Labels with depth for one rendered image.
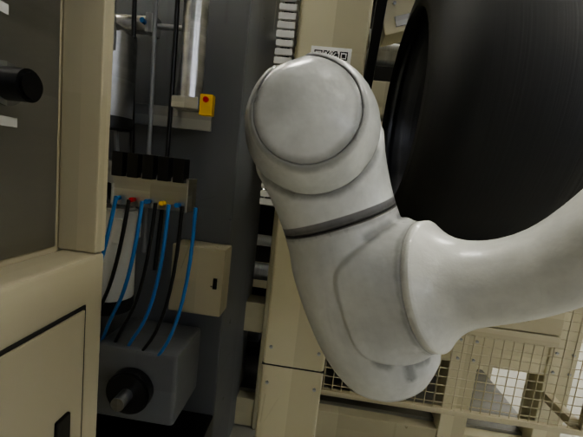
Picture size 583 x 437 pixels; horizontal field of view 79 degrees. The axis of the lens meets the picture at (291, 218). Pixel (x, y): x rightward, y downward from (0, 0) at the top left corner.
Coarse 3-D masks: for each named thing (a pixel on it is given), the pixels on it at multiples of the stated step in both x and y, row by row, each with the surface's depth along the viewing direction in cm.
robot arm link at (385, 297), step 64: (320, 256) 27; (384, 256) 25; (448, 256) 24; (512, 256) 22; (576, 256) 19; (320, 320) 29; (384, 320) 25; (448, 320) 24; (512, 320) 23; (384, 384) 27
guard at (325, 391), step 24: (576, 312) 107; (480, 336) 111; (480, 360) 111; (552, 360) 109; (576, 360) 109; (552, 384) 110; (432, 408) 114; (456, 408) 115; (480, 408) 113; (576, 432) 111
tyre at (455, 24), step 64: (448, 0) 51; (512, 0) 46; (576, 0) 45; (448, 64) 48; (512, 64) 45; (576, 64) 44; (384, 128) 92; (448, 128) 49; (512, 128) 46; (576, 128) 45; (448, 192) 52; (512, 192) 50; (576, 192) 49
